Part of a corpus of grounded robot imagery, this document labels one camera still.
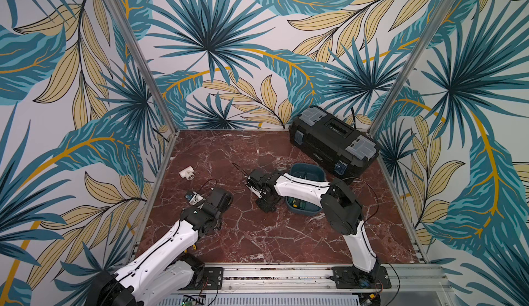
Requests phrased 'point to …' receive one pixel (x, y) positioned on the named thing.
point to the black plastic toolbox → (327, 139)
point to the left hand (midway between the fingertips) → (219, 207)
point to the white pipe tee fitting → (187, 172)
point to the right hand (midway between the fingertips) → (266, 203)
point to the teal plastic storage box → (310, 171)
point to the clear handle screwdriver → (241, 170)
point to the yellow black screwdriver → (295, 205)
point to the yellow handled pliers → (194, 247)
